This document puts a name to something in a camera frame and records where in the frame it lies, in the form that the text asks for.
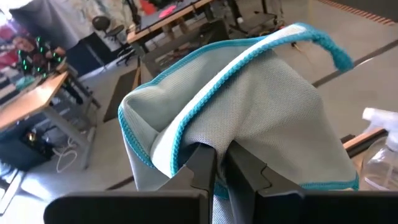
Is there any grey curtain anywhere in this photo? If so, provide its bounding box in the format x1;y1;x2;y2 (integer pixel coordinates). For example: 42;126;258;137
9;0;94;50

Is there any black office chair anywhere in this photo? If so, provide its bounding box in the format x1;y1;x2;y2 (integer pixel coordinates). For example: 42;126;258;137
91;15;137;67

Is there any black aluminium table frame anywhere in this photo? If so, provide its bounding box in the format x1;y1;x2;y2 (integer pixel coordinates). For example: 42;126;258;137
340;126;391;159

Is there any person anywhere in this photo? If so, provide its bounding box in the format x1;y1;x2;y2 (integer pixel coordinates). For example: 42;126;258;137
11;33;68;78

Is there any dark blue cabinet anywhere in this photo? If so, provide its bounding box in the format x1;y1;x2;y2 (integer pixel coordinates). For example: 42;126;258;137
63;30;125;78

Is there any black box under desk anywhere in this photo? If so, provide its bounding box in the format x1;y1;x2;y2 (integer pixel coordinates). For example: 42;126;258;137
0;130;55;172

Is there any white floor cable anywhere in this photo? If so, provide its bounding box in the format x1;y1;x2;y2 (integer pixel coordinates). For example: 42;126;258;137
55;136;79;174

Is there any pink flat object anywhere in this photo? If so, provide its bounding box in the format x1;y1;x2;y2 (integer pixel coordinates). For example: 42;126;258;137
158;5;178;19

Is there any wooden work table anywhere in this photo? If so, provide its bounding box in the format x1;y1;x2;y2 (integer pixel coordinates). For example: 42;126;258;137
126;0;218;57

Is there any wooden desk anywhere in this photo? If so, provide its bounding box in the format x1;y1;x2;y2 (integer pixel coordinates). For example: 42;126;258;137
0;70;102;170

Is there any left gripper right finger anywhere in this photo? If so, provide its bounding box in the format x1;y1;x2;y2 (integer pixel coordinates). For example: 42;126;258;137
224;140;398;224

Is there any clear spray bottle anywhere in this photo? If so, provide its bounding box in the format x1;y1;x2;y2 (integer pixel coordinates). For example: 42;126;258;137
360;107;398;191

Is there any black orange-edged floor mat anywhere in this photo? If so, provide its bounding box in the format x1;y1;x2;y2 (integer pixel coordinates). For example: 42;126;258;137
317;0;398;26

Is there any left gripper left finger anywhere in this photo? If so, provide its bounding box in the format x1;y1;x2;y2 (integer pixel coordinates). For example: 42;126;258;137
43;142;217;224

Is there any blue microfiber towel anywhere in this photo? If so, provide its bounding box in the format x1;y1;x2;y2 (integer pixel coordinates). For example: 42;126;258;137
117;21;360;224

